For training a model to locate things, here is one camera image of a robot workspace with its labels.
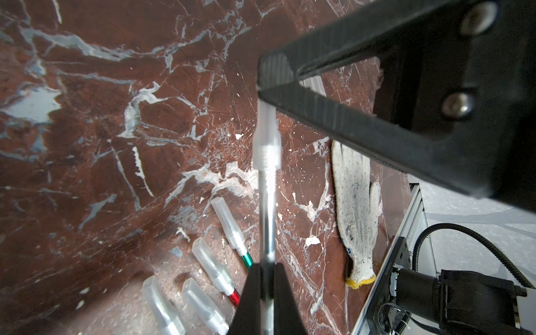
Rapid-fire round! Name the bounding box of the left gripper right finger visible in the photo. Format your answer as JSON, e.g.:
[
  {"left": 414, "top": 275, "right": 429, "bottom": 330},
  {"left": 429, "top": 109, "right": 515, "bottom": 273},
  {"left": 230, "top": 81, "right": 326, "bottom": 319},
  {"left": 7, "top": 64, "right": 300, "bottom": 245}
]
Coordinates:
[{"left": 274, "top": 263, "right": 308, "bottom": 335}]

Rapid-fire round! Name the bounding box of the white work glove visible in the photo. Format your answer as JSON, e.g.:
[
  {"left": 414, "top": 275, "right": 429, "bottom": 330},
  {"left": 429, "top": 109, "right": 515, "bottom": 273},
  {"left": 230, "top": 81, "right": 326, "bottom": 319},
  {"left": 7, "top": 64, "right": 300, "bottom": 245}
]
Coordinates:
[{"left": 332, "top": 141, "right": 382, "bottom": 290}]

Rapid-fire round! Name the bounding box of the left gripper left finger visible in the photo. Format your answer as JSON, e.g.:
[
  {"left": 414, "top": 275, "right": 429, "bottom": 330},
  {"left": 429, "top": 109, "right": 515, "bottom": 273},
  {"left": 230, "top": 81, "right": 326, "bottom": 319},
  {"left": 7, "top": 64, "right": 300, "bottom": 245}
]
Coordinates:
[{"left": 227, "top": 263, "right": 261, "bottom": 335}]

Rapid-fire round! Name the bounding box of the red carving knife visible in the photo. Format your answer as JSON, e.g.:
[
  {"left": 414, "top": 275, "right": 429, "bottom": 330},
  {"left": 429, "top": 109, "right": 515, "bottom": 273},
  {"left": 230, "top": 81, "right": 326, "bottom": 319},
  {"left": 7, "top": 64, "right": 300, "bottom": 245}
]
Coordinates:
[
  {"left": 192, "top": 237, "right": 240, "bottom": 307},
  {"left": 141, "top": 276, "right": 186, "bottom": 335}
]

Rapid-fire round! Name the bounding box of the silver carving knife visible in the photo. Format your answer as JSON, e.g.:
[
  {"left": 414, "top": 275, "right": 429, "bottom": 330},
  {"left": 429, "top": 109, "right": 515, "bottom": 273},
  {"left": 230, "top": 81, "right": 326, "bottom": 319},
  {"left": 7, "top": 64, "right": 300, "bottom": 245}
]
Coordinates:
[{"left": 259, "top": 168, "right": 276, "bottom": 334}]

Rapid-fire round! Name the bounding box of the green carving knife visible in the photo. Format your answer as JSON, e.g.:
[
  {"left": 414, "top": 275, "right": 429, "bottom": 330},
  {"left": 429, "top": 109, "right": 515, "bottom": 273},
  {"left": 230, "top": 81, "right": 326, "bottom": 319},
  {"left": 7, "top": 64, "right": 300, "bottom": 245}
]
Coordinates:
[
  {"left": 181, "top": 279, "right": 229, "bottom": 335},
  {"left": 211, "top": 197, "right": 253, "bottom": 270}
]

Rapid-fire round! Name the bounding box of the green carving knife right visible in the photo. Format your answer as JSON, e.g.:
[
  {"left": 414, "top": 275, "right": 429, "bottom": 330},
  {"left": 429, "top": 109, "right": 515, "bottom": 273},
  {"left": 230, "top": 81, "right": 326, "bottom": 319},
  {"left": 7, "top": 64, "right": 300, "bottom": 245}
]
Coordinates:
[{"left": 211, "top": 197, "right": 253, "bottom": 270}]

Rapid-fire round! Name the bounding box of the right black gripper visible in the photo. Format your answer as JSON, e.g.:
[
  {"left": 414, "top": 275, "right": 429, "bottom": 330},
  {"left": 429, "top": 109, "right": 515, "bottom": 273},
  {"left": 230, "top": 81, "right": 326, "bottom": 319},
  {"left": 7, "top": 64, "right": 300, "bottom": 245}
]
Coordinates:
[{"left": 489, "top": 1, "right": 535, "bottom": 212}]

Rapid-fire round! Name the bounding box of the translucent protective cap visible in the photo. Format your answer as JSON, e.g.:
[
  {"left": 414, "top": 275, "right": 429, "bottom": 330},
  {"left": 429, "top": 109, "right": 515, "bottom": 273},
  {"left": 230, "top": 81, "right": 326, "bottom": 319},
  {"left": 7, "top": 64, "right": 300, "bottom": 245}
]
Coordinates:
[
  {"left": 252, "top": 99, "right": 281, "bottom": 171},
  {"left": 300, "top": 75, "right": 327, "bottom": 97}
]

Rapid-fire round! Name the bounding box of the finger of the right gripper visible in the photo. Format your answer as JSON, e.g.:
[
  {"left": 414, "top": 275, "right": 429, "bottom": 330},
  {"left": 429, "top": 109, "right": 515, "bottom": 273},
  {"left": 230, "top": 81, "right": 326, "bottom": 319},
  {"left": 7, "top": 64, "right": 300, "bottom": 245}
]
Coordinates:
[{"left": 258, "top": 1, "right": 515, "bottom": 197}]

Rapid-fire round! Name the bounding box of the green carving knife left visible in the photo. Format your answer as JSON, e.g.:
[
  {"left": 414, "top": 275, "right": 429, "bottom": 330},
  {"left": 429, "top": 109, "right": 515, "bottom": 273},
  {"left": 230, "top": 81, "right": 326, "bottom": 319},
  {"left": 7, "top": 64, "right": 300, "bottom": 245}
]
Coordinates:
[{"left": 181, "top": 279, "right": 229, "bottom": 335}]

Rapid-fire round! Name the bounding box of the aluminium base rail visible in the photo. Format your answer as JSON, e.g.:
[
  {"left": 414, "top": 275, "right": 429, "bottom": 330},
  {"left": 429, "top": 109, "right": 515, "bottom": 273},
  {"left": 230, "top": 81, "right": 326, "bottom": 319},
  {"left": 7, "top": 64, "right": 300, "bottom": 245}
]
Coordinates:
[{"left": 352, "top": 184, "right": 428, "bottom": 334}]

